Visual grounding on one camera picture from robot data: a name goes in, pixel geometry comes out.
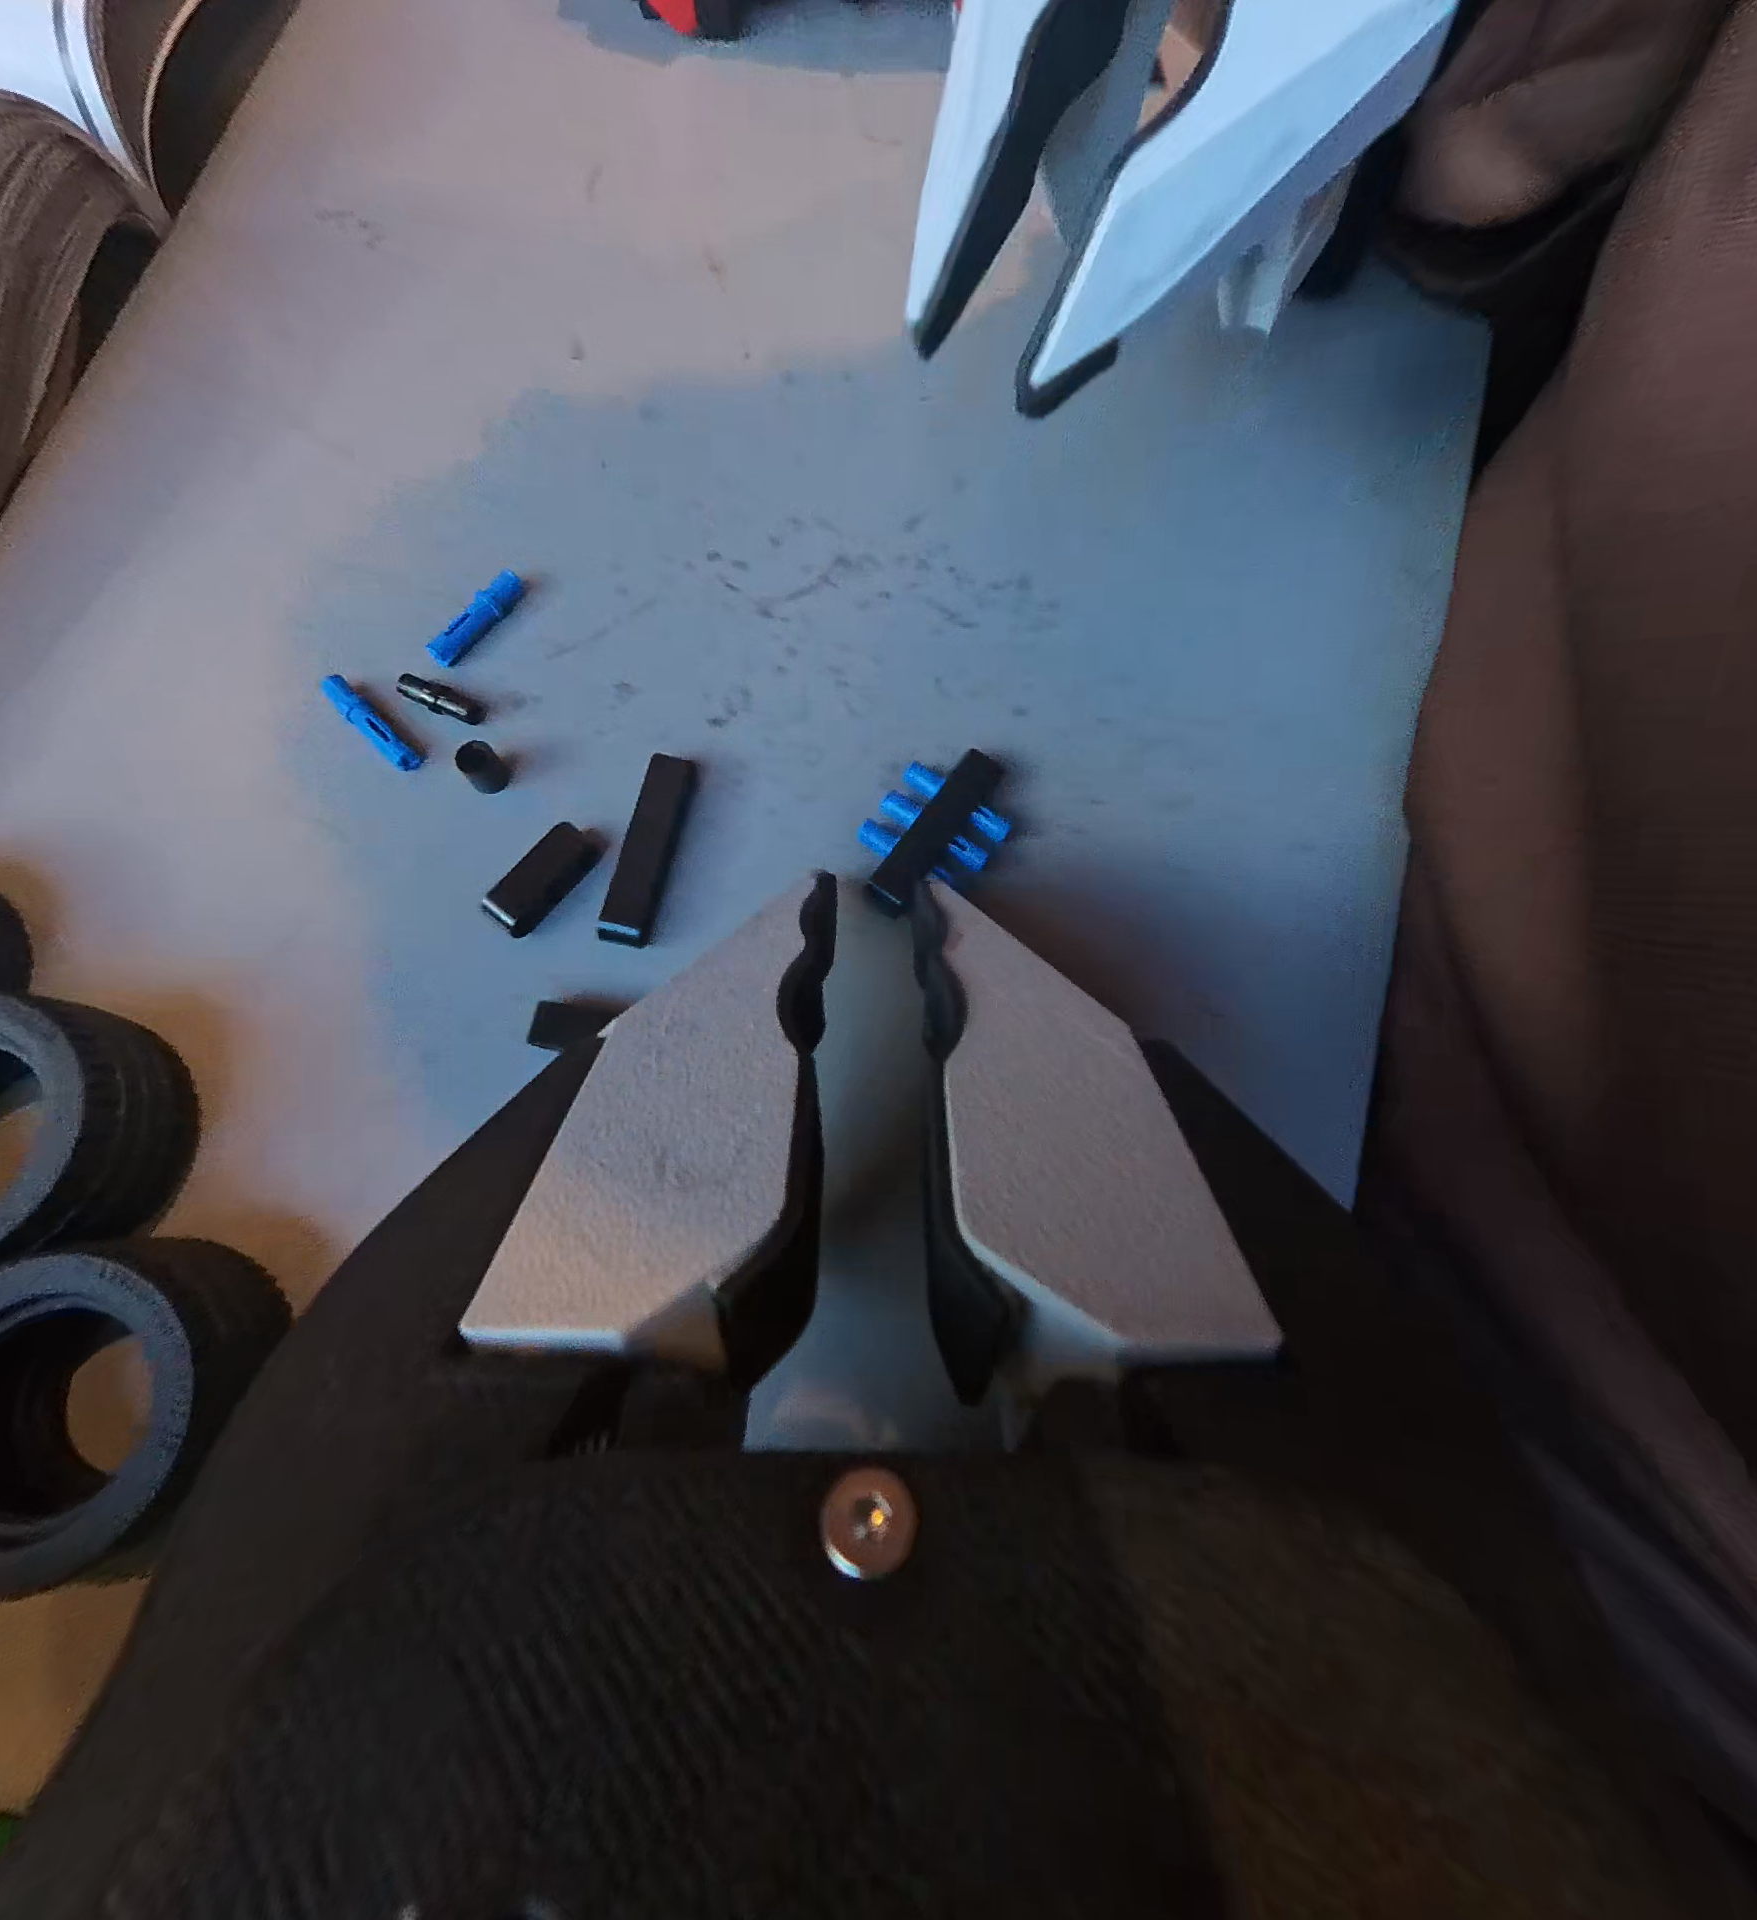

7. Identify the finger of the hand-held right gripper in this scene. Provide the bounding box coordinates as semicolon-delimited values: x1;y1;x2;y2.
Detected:
1016;0;1464;420
905;0;1142;361

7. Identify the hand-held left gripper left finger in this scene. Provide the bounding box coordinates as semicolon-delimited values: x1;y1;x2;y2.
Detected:
457;868;837;1390

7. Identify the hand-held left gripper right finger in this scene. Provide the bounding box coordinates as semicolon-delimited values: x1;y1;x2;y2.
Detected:
907;886;1289;1408

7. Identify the long black toy beam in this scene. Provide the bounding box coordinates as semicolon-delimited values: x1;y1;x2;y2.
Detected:
863;746;1006;919
596;753;700;950

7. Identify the grey desk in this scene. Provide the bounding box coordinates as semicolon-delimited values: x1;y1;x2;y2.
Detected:
0;0;1494;1817

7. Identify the person's right hand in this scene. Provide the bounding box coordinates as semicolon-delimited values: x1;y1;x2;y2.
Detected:
1395;29;1645;272

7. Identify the open instruction booklet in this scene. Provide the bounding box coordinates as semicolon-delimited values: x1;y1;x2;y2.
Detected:
0;0;294;647

